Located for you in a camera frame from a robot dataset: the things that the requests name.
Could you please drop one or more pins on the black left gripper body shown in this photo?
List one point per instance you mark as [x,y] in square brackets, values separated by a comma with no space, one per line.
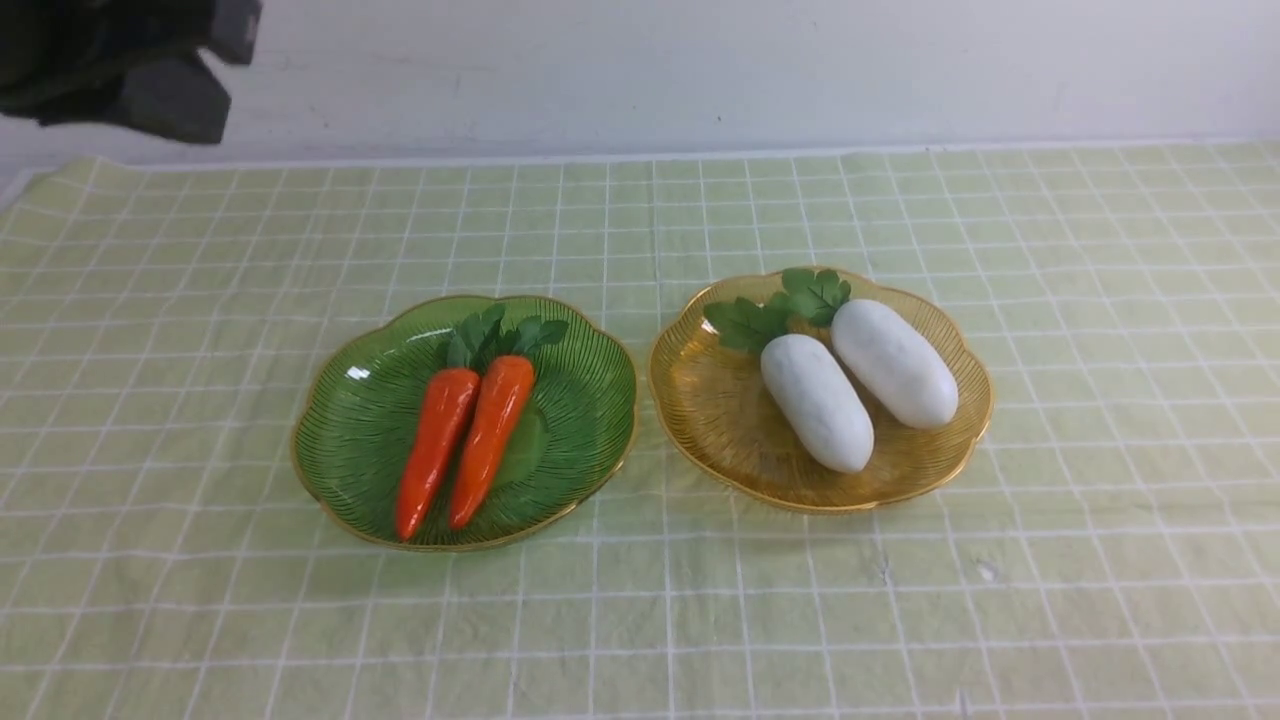
[61,60]

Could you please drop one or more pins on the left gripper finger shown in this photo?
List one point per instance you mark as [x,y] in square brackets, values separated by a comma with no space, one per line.
[178,99]

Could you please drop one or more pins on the orange toy carrot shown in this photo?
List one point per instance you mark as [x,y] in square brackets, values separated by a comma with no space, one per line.
[447,407]
[504,393]

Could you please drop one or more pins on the white toy radish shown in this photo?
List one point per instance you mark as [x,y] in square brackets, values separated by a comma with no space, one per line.
[896,363]
[803,378]

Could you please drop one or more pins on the green plastic plate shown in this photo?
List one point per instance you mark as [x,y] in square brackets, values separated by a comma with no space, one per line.
[362,414]

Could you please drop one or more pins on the amber plastic plate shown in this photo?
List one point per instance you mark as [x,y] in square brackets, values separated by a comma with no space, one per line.
[713,404]

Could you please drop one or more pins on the green checkered tablecloth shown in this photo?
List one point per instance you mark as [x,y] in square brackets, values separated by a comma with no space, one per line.
[1110,552]

